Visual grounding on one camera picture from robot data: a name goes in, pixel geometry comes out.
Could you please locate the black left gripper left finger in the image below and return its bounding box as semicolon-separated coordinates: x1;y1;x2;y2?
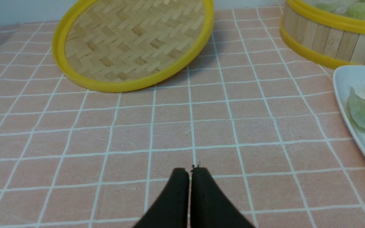
134;168;189;228

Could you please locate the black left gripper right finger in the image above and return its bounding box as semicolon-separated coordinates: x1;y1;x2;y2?
190;167;255;228

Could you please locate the white square plate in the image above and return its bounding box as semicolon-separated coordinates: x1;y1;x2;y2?
333;65;365;184

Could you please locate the pink checkered tablecloth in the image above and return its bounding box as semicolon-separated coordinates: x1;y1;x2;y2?
0;6;365;228

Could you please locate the yellow rimmed bamboo steamer lid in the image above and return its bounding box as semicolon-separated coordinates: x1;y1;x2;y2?
52;0;215;93

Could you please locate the yellow rimmed bamboo steamer basket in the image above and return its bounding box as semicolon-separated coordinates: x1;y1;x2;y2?
279;0;365;69

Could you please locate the small green dumpling steamer left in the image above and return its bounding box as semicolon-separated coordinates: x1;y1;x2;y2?
344;2;365;20

